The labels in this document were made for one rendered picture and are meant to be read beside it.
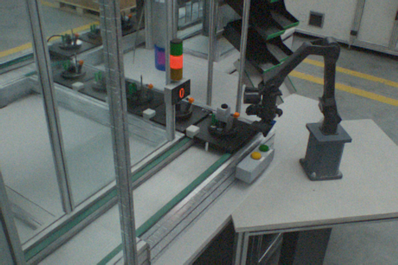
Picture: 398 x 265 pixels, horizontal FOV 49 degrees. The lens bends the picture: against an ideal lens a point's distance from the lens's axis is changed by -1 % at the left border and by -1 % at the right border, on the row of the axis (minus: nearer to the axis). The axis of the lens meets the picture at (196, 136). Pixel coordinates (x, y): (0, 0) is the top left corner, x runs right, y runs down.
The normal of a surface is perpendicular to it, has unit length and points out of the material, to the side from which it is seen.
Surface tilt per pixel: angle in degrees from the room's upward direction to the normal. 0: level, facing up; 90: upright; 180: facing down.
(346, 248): 0
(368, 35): 90
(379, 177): 0
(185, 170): 0
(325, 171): 90
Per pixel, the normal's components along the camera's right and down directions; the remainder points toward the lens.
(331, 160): 0.15, 0.53
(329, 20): -0.59, 0.42
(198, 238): 0.02, -0.84
